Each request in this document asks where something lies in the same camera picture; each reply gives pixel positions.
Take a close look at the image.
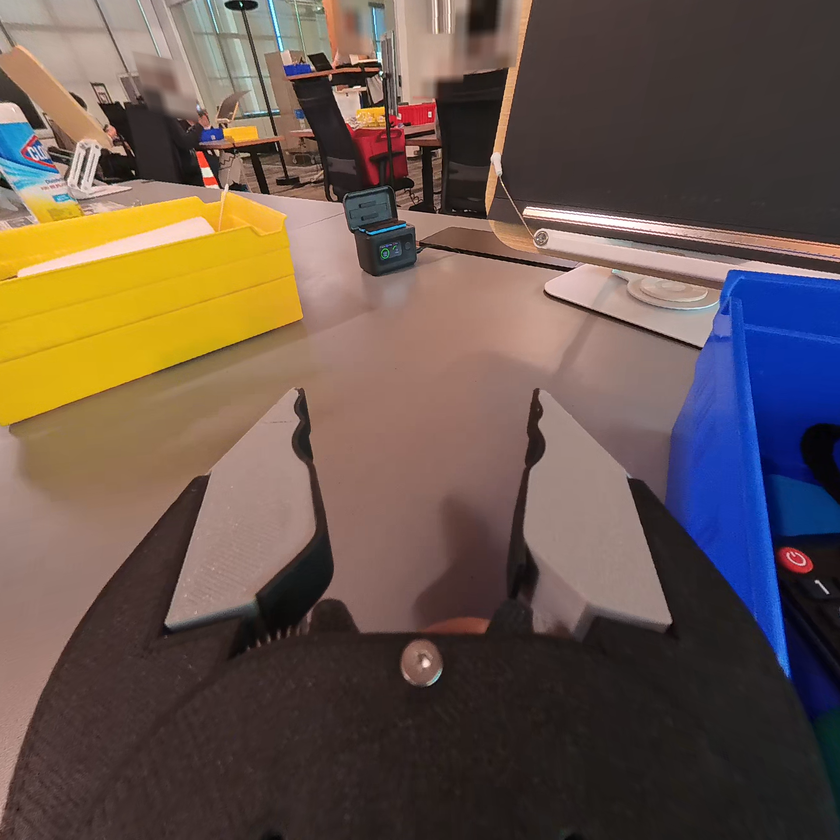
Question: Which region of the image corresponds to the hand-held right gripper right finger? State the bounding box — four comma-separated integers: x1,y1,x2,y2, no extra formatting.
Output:
505,387,674,643

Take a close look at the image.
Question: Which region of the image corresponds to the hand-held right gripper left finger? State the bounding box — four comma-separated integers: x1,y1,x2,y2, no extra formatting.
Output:
164,387,336,658

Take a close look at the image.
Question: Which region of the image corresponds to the blue plastic bin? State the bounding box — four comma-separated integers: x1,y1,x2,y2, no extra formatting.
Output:
666,269,840,723

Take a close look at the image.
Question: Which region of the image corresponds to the large yellow plastic bin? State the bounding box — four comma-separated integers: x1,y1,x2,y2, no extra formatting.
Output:
0,195,305,427

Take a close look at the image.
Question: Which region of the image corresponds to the white monitor stand base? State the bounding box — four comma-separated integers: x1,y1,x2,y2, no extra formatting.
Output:
543,259,729,349

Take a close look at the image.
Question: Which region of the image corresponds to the black remote control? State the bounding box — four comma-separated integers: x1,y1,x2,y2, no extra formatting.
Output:
776,545,840,690

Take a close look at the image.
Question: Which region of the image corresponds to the black desk slot cover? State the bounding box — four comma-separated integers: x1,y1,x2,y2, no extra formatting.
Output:
417,226,578,271

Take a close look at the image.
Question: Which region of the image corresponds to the white foam sheet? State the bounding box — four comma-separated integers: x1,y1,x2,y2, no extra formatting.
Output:
16,217,217,278

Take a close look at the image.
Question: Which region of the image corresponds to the black battery charger case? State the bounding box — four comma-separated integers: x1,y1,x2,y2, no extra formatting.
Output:
343,187,418,277

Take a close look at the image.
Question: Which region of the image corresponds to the red storage tote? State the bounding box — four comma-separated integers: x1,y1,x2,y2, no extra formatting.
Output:
348,125,408,188

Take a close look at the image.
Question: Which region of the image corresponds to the black office chair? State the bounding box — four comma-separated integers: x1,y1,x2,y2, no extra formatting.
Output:
292,79,414,201
436,69,509,217

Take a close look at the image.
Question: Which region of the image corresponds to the blue yellow wipes canister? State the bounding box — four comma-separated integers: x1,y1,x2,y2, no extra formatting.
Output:
0,101,85,224

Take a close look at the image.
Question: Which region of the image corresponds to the black computer monitor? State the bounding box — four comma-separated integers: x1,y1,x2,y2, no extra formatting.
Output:
487,0,840,275

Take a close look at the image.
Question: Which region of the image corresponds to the black floor lamp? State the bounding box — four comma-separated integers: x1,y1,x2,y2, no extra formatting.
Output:
224,0,299,188

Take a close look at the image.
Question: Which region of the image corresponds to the beige board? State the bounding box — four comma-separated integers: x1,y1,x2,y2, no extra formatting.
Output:
0,46,112,148

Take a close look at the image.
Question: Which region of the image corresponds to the black curved strap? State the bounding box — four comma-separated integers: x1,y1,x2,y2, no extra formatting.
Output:
801,423,840,506

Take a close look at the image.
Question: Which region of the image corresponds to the white cord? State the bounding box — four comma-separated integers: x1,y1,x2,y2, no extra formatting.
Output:
491,152,549,247

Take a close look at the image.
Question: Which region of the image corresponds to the white frame stand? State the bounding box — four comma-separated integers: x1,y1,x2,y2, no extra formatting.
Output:
66,140,132,198

